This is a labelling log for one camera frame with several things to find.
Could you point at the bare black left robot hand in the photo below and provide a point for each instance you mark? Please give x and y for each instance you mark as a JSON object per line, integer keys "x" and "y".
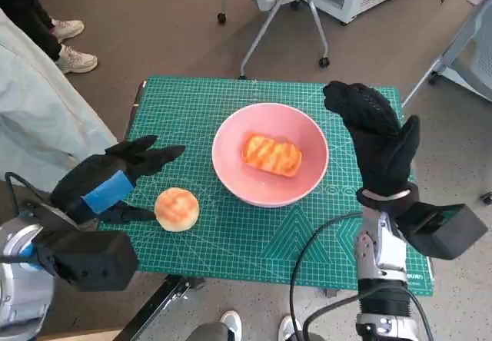
{"x": 96, "y": 176}

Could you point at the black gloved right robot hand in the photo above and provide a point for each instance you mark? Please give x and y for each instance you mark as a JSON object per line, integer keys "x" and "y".
{"x": 384, "y": 149}

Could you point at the round toy bread bun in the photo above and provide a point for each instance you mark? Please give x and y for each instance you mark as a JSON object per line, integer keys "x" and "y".
{"x": 177, "y": 210}

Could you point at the rectangular toy toast bread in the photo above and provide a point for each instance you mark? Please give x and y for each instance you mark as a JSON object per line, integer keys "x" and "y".
{"x": 273, "y": 154}

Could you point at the pink bowl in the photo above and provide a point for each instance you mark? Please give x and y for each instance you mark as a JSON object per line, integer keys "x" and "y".
{"x": 230, "y": 153}

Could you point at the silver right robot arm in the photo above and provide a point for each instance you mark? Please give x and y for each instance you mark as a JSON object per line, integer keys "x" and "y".
{"x": 378, "y": 249}

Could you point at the person in light clothing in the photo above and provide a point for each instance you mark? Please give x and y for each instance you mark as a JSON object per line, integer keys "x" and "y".
{"x": 46, "y": 106}

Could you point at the small black floor object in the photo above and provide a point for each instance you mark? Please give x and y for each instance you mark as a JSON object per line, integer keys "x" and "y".
{"x": 487, "y": 198}

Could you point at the black folding table leg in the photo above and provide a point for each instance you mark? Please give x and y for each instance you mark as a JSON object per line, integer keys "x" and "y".
{"x": 165, "y": 296}

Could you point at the green cutting mat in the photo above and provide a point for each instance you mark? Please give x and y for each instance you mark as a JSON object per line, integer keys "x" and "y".
{"x": 250, "y": 241}

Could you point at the person in black trousers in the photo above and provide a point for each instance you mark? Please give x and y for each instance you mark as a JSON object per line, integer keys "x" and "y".
{"x": 23, "y": 3}

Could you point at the person with white shoes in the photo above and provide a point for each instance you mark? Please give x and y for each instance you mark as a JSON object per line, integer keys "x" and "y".
{"x": 230, "y": 322}

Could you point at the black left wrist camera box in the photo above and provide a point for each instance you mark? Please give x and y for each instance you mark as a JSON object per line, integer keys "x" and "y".
{"x": 96, "y": 260}

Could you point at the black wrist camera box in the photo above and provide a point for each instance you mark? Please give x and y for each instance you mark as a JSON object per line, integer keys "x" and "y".
{"x": 442, "y": 233}
{"x": 96, "y": 260}

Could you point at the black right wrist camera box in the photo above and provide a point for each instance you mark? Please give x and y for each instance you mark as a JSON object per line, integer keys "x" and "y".
{"x": 442, "y": 233}

